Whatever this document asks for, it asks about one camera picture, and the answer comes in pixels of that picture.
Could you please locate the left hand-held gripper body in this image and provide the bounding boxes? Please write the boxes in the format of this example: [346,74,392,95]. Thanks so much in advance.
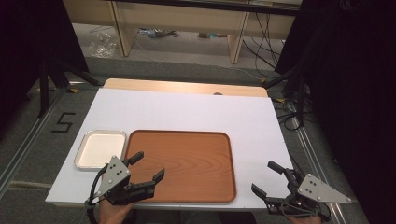
[94,155,156,206]

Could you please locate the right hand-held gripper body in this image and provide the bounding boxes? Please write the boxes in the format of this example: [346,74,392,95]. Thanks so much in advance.
[264,167,353,223]

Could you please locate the person's right hand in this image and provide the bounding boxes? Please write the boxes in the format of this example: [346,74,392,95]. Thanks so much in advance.
[286,214,323,224]

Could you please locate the person's left hand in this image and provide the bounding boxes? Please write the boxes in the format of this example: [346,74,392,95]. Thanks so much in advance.
[97,199,135,224]

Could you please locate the white square dish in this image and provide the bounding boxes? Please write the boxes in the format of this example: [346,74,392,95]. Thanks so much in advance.
[73,129,128,173]

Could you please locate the brown wooden tray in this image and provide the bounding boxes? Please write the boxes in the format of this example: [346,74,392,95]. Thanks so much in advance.
[123,129,238,204]

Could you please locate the white table board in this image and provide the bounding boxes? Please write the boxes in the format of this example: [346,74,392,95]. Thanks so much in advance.
[44,87,294,210]

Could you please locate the black tripod stand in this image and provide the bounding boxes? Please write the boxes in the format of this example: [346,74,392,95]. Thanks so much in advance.
[263,68,308,128]
[36,58,103,119]

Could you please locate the light wooden table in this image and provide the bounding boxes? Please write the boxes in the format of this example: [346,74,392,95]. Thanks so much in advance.
[103,77,269,98]

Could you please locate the black curtain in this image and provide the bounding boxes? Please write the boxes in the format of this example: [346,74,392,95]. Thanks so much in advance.
[0,0,91,139]
[275,0,396,224]

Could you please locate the clear plastic bag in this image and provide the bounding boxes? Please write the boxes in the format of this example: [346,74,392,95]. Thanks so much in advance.
[87,30,119,60]

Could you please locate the blue plastic wrap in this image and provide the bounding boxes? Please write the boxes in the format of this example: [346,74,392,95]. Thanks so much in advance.
[137,27,180,39]

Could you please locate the beige wooden desk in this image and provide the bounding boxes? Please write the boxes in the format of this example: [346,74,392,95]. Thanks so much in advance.
[62,0,304,65]

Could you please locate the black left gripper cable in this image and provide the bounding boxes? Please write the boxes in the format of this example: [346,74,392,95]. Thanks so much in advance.
[84,163,109,224]

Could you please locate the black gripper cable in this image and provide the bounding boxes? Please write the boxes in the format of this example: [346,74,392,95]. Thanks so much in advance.
[84,163,109,224]
[279,199,332,222]

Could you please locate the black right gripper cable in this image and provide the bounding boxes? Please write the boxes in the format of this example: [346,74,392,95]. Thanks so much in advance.
[279,199,332,222]

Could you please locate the aluminium floor rail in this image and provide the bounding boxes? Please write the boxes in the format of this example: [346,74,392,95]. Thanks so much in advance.
[0,81,72,198]
[287,102,347,224]

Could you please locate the black floor cables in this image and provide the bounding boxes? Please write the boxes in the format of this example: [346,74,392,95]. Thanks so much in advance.
[273,97,305,133]

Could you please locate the black cables under desk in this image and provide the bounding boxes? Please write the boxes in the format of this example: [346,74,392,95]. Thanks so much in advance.
[242,11,285,72]

